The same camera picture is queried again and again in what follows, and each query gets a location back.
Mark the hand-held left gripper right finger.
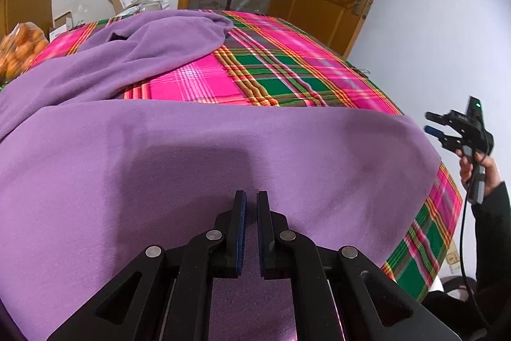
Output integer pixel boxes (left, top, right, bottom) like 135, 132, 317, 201
256, 190, 460, 341

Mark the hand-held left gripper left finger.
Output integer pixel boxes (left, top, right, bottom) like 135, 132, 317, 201
47, 190, 248, 341

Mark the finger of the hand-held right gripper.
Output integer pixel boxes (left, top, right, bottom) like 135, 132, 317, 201
425, 111, 453, 126
424, 125, 464, 151

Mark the purple fleece garment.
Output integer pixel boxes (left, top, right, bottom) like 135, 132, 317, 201
0, 9, 440, 341

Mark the person's right forearm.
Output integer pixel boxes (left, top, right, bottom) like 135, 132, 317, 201
470, 181, 511, 282

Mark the person's right hand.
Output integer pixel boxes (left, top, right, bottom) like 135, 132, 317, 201
457, 148, 500, 194

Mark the metal binder clip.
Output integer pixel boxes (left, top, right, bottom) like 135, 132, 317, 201
347, 63, 372, 78

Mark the pink green plaid bed sheet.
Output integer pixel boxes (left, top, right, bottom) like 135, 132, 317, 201
24, 10, 464, 304

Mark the grey plastic parcel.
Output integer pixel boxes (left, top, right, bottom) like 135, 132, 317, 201
116, 0, 168, 20

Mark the small white cardboard box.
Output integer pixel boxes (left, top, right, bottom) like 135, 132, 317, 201
49, 11, 74, 42

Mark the bag of oranges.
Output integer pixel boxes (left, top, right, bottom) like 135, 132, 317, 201
0, 22, 50, 80

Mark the wooden wardrobe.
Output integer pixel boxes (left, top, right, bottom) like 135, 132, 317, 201
0, 0, 60, 38

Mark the black cable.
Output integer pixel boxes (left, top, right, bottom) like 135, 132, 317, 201
459, 189, 492, 331

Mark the metal door handle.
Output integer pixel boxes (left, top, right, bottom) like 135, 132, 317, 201
345, 0, 374, 20

